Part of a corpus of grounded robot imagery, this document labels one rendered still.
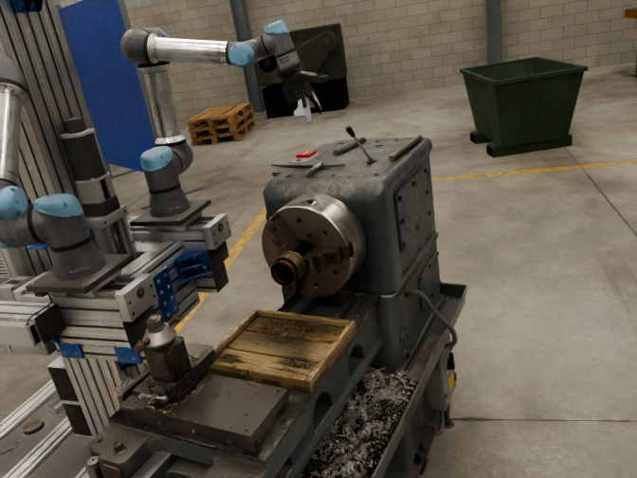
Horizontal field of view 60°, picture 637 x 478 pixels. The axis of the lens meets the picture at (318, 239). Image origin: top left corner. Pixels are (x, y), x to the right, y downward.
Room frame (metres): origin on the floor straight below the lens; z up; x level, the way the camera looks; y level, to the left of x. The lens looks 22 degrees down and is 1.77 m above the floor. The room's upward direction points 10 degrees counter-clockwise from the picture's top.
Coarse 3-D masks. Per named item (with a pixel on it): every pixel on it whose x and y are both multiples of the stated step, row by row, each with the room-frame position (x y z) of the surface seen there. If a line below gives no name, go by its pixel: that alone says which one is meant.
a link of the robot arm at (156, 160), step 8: (144, 152) 2.04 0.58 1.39; (152, 152) 2.03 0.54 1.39; (160, 152) 2.01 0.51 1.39; (168, 152) 2.01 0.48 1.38; (144, 160) 1.98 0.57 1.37; (152, 160) 1.97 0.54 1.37; (160, 160) 1.97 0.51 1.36; (168, 160) 1.99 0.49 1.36; (176, 160) 2.05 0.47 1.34; (144, 168) 1.98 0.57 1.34; (152, 168) 1.97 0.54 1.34; (160, 168) 1.97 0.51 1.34; (168, 168) 1.98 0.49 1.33; (176, 168) 2.03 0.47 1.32; (152, 176) 1.97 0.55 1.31; (160, 176) 1.97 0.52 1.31; (168, 176) 1.98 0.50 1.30; (176, 176) 2.01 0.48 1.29; (152, 184) 1.97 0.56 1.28; (160, 184) 1.97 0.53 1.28; (168, 184) 1.97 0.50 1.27; (176, 184) 2.00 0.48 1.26
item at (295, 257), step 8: (280, 256) 1.54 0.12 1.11; (288, 256) 1.50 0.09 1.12; (296, 256) 1.51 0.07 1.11; (280, 264) 1.47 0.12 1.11; (288, 264) 1.47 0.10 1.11; (296, 264) 1.48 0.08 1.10; (304, 264) 1.50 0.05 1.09; (272, 272) 1.48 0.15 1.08; (280, 272) 1.52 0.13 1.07; (288, 272) 1.46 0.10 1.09; (296, 272) 1.47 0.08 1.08; (304, 272) 1.50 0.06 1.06; (280, 280) 1.48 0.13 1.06; (288, 280) 1.46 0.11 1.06; (296, 280) 1.48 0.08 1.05
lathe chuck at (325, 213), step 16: (288, 208) 1.61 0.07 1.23; (304, 208) 1.58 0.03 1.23; (320, 208) 1.58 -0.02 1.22; (336, 208) 1.61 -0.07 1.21; (288, 224) 1.61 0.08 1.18; (304, 224) 1.58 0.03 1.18; (320, 224) 1.56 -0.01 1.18; (336, 224) 1.54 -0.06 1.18; (352, 224) 1.59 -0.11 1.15; (272, 240) 1.65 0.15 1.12; (304, 240) 1.69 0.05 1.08; (320, 240) 1.56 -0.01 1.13; (336, 240) 1.53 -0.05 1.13; (352, 240) 1.55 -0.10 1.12; (272, 256) 1.66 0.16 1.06; (320, 272) 1.58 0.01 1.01; (336, 272) 1.55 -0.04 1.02; (352, 272) 1.55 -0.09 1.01; (304, 288) 1.61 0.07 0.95; (320, 288) 1.58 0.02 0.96; (336, 288) 1.55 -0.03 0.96
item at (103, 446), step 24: (288, 408) 1.07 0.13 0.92; (120, 432) 1.10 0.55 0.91; (144, 432) 1.09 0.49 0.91; (168, 432) 1.05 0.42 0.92; (288, 432) 1.00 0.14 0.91; (120, 456) 1.02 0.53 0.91; (144, 456) 1.04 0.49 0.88; (192, 456) 1.01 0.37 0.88; (216, 456) 0.98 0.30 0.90; (240, 456) 0.94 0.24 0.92; (264, 456) 0.92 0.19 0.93; (288, 456) 0.98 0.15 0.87
